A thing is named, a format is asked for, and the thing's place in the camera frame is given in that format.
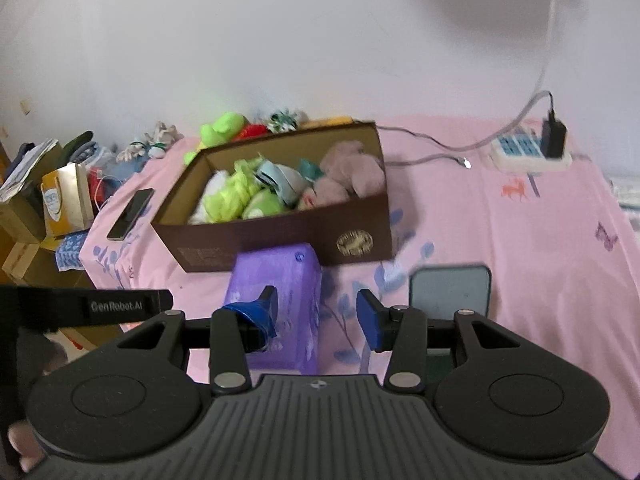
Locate green yellow caterpillar plush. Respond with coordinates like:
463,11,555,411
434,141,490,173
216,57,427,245
183,112,250,166

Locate grey white rope toy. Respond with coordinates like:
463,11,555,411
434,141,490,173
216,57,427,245
117,141,149,164

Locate cardboard carton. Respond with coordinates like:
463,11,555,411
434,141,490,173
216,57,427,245
1,241,96,290
0,180,49,246

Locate thin white cable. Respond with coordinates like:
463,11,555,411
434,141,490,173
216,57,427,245
94,174,122,207

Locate black charger adapter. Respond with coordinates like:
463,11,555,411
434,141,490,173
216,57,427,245
541,91,569,160

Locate pink printed bedsheet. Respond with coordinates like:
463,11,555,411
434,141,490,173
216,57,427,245
80,114,640,477

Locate dark green cloth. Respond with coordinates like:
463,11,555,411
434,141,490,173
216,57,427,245
62,130,96,159

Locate red plush toy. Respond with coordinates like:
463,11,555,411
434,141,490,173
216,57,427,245
232,122,271,142

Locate mint green cloth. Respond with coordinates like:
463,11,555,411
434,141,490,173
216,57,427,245
256,160,306,207

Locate light blue plastic bag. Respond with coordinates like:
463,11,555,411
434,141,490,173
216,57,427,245
90,146,122,172

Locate gold paper bag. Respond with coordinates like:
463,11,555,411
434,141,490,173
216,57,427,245
41,162,96,239

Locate dark smartphone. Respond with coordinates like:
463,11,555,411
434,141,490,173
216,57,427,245
106,188,156,242

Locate beige plush toy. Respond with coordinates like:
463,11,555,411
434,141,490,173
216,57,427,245
145,121,179,159

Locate yellow-green twisted cloth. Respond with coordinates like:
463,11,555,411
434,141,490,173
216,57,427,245
202,157,262,222

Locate brown teddy plush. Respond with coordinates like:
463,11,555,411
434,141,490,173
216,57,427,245
299,140,386,209

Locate white papers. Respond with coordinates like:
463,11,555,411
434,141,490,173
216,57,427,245
0,138,59,202

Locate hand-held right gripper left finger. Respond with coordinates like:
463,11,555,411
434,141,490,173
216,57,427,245
116,285,279,396

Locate black charging cable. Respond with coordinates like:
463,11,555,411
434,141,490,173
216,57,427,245
377,91,554,170

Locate white soft cloth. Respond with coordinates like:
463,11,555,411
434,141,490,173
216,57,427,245
189,170,231,225

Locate brown cardboard box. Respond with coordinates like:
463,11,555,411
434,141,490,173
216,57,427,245
150,120,394,274

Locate green spotted plush toy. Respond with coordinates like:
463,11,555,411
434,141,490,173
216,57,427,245
242,190,287,219

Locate white power cord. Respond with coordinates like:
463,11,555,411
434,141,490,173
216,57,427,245
500,0,560,136

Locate white power strip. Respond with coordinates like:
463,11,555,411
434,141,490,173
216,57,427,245
489,126,574,174

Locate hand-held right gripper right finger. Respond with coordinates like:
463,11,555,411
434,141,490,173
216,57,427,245
356,289,523,395

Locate blue floral cloth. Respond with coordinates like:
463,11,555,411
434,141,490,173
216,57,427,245
56,232,91,272

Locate purple tissue pack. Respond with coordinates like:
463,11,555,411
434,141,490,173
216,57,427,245
222,242,324,376

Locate black white panda plush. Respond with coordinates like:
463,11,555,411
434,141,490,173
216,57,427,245
267,108,301,134

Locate teal face mask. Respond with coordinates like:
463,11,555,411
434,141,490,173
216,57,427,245
299,158,327,182

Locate person's left hand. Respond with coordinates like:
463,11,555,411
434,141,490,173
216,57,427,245
7,418,47,473

